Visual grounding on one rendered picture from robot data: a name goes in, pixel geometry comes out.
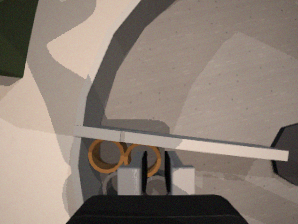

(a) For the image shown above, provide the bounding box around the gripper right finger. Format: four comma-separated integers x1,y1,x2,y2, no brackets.
165,151,195,195

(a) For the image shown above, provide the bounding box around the bronze bushing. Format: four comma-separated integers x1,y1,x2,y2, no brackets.
124,143,161,177
88,139,128,173

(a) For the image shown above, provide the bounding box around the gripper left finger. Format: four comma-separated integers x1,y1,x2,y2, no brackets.
117,151,147,195

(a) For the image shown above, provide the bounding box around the grey metal ring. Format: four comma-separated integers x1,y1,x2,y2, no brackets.
102,170,118,195
142,169,165,195

